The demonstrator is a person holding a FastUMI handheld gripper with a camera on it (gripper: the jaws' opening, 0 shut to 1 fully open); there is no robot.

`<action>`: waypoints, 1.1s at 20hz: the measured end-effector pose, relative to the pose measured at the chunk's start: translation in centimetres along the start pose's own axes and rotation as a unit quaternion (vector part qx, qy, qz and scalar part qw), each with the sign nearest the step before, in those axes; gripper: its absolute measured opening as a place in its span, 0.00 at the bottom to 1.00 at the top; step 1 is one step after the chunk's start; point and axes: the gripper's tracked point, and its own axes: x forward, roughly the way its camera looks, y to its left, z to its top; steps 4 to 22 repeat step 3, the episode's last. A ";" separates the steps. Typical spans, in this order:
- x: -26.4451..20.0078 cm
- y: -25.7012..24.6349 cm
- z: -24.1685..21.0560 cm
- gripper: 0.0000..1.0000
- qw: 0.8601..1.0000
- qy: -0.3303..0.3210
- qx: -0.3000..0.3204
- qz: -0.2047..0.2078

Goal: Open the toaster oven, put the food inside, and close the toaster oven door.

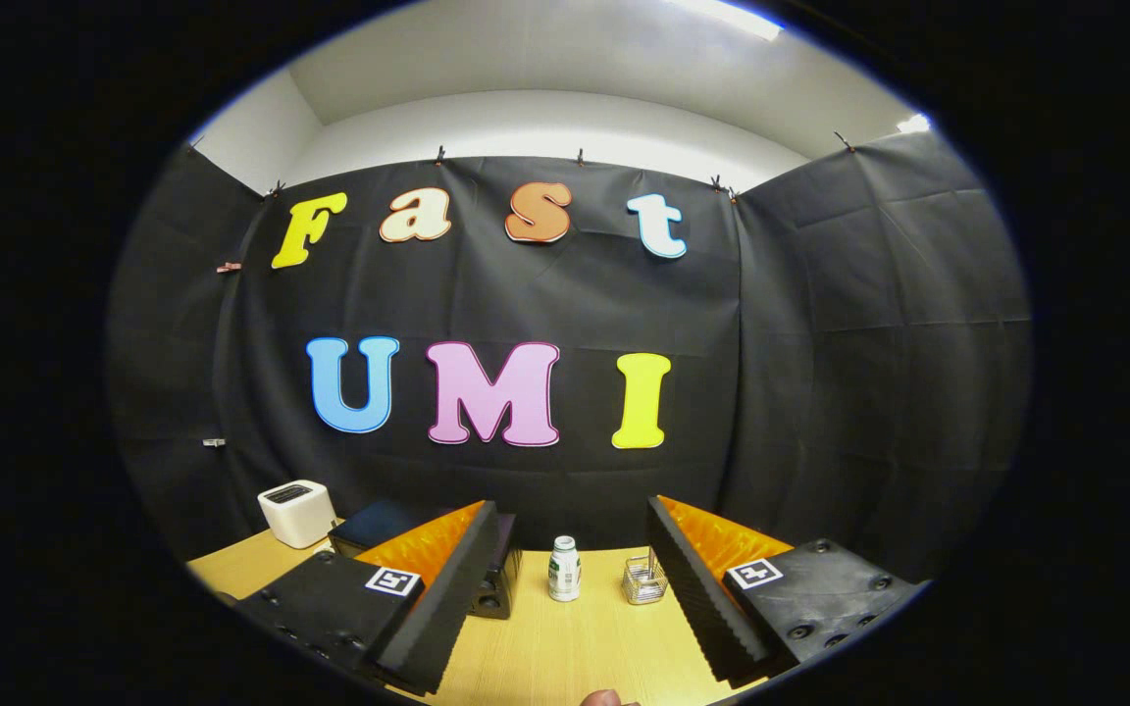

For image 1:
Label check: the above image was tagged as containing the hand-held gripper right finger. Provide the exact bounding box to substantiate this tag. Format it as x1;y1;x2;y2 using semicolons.
645;495;929;687

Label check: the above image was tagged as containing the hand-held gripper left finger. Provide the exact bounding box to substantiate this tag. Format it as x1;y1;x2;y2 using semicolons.
231;500;500;697

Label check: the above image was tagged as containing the black toaster oven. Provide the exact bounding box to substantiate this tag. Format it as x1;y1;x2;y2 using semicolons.
328;497;524;621

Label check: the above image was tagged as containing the white bread toaster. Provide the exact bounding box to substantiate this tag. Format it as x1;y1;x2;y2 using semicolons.
257;479;337;550

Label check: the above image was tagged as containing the white bottle with green label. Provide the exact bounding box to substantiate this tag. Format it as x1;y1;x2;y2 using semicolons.
547;535;583;603

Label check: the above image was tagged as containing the wire mesh holder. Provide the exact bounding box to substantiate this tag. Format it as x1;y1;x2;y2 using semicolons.
621;554;670;606

